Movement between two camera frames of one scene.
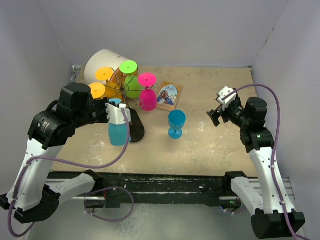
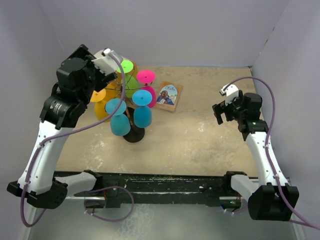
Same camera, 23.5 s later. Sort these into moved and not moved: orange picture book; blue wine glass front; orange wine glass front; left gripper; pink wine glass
Moved: blue wine glass front; left gripper
Not moved: orange picture book; pink wine glass; orange wine glass front
